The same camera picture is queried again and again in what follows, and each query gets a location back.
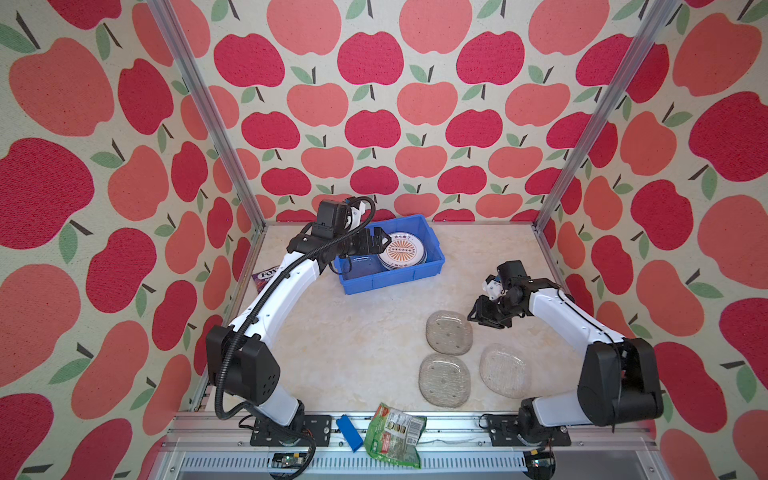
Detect orange sunburst plate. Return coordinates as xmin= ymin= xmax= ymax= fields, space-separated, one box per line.
xmin=378 ymin=232 xmax=427 ymax=270

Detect clear glass plate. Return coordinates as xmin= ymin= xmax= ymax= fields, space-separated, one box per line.
xmin=418 ymin=353 xmax=471 ymax=408
xmin=479 ymin=343 xmax=532 ymax=399
xmin=425 ymin=310 xmax=473 ymax=356
xmin=344 ymin=256 xmax=382 ymax=279

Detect clear glass plate bottom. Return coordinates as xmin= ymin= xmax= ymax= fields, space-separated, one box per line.
xmin=418 ymin=353 xmax=471 ymax=408

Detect clear glass plate top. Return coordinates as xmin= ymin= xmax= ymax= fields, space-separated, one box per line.
xmin=344 ymin=256 xmax=382 ymax=279

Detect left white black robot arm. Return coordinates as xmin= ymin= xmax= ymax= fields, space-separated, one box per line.
xmin=206 ymin=196 xmax=391 ymax=441

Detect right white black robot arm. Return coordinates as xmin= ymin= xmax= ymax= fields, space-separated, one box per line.
xmin=469 ymin=260 xmax=664 ymax=445

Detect blue plastic bin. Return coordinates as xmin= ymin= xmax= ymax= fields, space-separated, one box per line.
xmin=334 ymin=215 xmax=445 ymax=295

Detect Fox's berries candy bag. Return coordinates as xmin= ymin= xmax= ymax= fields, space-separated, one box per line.
xmin=251 ymin=266 xmax=279 ymax=293

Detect green snack packet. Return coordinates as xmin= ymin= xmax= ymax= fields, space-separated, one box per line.
xmin=364 ymin=403 xmax=427 ymax=469

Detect blue rectangular block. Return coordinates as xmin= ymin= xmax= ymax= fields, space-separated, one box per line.
xmin=336 ymin=415 xmax=364 ymax=452

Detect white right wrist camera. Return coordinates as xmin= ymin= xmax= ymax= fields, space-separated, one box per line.
xmin=483 ymin=275 xmax=505 ymax=302

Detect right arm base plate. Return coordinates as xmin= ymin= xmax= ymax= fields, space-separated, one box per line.
xmin=478 ymin=413 xmax=572 ymax=447

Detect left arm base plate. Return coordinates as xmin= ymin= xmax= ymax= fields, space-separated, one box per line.
xmin=250 ymin=415 xmax=333 ymax=448

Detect aluminium left corner post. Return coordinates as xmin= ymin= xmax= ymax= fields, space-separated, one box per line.
xmin=148 ymin=0 xmax=266 ymax=234

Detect aluminium corner post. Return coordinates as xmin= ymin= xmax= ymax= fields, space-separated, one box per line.
xmin=148 ymin=0 xmax=266 ymax=234
xmin=533 ymin=0 xmax=679 ymax=236

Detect aluminium front frame rail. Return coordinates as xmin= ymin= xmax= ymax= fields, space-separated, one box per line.
xmin=141 ymin=412 xmax=672 ymax=479

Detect aluminium right corner post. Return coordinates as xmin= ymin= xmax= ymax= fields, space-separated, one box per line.
xmin=533 ymin=0 xmax=679 ymax=236

